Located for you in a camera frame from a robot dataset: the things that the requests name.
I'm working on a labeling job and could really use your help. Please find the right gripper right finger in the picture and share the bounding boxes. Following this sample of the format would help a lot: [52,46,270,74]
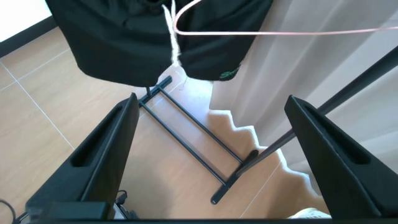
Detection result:
[283,95,398,219]

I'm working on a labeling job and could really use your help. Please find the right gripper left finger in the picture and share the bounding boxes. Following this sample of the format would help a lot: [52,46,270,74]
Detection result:
[26,92,141,220]

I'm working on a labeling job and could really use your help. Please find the black shorts with white logo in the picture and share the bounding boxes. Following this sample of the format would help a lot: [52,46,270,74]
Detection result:
[45,0,274,88]

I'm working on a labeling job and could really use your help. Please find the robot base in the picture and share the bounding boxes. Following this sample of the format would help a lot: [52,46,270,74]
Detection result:
[113,202,139,220]

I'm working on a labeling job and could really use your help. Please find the black clothes rack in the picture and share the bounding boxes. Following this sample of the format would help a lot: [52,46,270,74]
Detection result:
[136,45,398,205]

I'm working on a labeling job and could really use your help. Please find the pink clothes hanger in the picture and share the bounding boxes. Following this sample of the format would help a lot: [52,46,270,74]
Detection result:
[173,0,398,36]

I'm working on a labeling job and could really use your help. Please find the beige curtain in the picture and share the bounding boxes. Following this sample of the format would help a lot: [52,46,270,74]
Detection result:
[208,0,398,195]

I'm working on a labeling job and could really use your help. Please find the black cable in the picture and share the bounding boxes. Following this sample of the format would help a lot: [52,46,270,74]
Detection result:
[114,189,128,205]

